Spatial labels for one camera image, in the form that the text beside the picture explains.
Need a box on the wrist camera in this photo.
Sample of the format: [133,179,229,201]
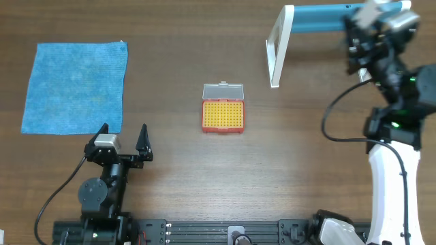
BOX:
[93,133,122,154]
[384,10,421,33]

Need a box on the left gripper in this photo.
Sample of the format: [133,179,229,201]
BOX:
[84,122,154,169]

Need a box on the red and yellow tip box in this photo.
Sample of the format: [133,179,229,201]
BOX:
[201,80,246,135]

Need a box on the blue cloth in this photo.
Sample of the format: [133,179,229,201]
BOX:
[20,40,129,136]

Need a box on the white and blue stand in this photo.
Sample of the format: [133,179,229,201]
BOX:
[265,0,412,89]

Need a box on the mounting rail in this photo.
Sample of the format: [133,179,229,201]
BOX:
[52,219,372,245]

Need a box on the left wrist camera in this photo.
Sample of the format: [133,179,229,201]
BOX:
[93,133,122,154]

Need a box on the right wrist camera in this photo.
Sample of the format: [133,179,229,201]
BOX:
[384,10,421,33]

